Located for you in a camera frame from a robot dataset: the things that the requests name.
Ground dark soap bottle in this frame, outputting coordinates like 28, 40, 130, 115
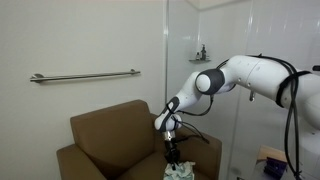
201, 44, 207, 60

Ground glass corner shower shelf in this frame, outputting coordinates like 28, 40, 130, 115
189, 59, 211, 63

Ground chrome shower door handle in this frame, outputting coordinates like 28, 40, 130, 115
249, 91, 255, 102

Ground blue purple object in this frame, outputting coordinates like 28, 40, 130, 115
264, 157, 287, 180

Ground tan cardboard box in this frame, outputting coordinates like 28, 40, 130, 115
256, 145, 286, 163

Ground brown armchair sofa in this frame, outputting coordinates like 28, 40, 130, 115
56, 99, 223, 180

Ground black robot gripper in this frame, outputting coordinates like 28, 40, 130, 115
165, 141, 180, 164

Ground chrome wall towel bar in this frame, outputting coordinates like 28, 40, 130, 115
30, 69, 140, 83

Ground white blue patterned towel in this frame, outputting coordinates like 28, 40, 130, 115
163, 161, 195, 180

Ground glass shower door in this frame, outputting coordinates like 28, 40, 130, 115
166, 0, 320, 180

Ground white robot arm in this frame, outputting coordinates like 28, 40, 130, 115
154, 55, 320, 133

